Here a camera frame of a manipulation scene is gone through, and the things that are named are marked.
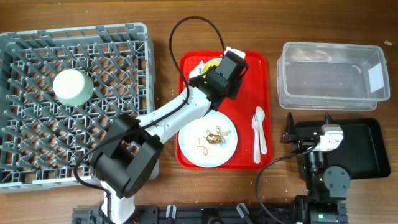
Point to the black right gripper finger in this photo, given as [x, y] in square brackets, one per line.
[289, 134]
[328, 119]

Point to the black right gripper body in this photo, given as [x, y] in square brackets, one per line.
[303, 142]

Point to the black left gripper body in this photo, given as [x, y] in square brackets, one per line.
[234, 88]

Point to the yellow plastic cup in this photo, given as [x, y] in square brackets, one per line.
[211, 64]

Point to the light blue bowl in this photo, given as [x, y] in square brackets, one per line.
[210, 60]

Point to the light green bowl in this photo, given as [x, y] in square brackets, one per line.
[72, 87]

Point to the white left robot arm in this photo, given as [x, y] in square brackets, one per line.
[128, 156]

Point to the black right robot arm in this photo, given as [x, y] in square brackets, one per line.
[327, 185]

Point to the grey dishwasher rack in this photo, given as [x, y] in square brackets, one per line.
[41, 139]

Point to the crumpled white tissue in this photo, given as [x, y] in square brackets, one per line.
[197, 71]

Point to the white plastic fork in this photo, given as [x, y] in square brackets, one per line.
[256, 147]

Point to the white plastic spoon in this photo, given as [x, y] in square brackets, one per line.
[260, 114]

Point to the red plastic tray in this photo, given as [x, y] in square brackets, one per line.
[253, 92]

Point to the black plastic tray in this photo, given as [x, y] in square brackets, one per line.
[362, 151]

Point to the clear plastic bin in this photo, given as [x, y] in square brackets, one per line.
[326, 76]

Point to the food scraps on plate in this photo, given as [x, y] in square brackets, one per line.
[212, 140]

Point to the light blue plate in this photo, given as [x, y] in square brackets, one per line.
[188, 135]

